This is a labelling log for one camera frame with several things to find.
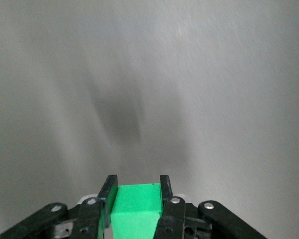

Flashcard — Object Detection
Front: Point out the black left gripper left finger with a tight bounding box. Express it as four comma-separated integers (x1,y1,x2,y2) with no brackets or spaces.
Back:
0,175,119,239

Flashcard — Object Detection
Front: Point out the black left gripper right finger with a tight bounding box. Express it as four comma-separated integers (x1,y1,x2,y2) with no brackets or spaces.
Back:
154,175,267,239

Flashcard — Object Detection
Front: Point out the green cube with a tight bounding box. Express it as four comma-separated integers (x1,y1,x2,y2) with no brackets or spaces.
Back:
97,183,165,239

